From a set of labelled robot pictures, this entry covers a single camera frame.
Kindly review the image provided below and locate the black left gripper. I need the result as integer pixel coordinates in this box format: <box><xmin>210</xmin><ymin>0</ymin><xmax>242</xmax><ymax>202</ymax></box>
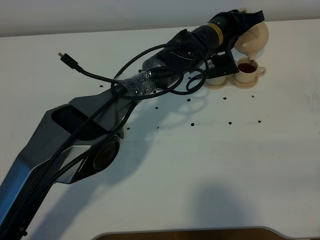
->
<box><xmin>207</xmin><ymin>10</ymin><xmax>265</xmax><ymax>49</ymax></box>

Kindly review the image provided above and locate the beige teapot with lid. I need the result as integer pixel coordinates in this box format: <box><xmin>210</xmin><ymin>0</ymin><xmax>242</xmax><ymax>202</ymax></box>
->
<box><xmin>234</xmin><ymin>21</ymin><xmax>269</xmax><ymax>62</ymax></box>

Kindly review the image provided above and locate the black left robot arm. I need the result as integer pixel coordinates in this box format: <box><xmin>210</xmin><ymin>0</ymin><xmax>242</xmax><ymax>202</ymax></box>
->
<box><xmin>0</xmin><ymin>9</ymin><xmax>265</xmax><ymax>240</ymax></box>

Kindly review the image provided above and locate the right beige teacup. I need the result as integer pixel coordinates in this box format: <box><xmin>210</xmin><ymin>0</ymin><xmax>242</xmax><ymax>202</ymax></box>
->
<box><xmin>234</xmin><ymin>57</ymin><xmax>266</xmax><ymax>84</ymax></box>

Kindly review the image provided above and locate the beige teacup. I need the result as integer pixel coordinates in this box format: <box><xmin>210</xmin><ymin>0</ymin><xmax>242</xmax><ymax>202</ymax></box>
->
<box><xmin>234</xmin><ymin>57</ymin><xmax>266</xmax><ymax>84</ymax></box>
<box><xmin>205</xmin><ymin>75</ymin><xmax>227</xmax><ymax>86</ymax></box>

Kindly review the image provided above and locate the right beige cup saucer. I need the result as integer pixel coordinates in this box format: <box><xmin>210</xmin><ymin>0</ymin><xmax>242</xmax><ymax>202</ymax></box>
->
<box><xmin>228</xmin><ymin>75</ymin><xmax>259</xmax><ymax>89</ymax></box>

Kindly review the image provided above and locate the beige cup saucer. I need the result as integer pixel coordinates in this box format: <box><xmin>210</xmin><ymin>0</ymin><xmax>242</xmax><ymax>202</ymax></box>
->
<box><xmin>203</xmin><ymin>79</ymin><xmax>228</xmax><ymax>90</ymax></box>
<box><xmin>228</xmin><ymin>75</ymin><xmax>259</xmax><ymax>89</ymax></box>

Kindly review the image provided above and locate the left beige teacup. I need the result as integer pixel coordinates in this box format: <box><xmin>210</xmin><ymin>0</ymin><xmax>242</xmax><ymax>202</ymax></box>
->
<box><xmin>205</xmin><ymin>75</ymin><xmax>227</xmax><ymax>86</ymax></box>

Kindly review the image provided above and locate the left beige cup saucer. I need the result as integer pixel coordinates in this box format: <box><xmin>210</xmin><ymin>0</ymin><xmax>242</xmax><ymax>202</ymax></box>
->
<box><xmin>203</xmin><ymin>79</ymin><xmax>228</xmax><ymax>90</ymax></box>

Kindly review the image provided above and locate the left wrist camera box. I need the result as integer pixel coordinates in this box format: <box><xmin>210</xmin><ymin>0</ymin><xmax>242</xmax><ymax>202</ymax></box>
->
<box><xmin>204</xmin><ymin>47</ymin><xmax>239</xmax><ymax>79</ymax></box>

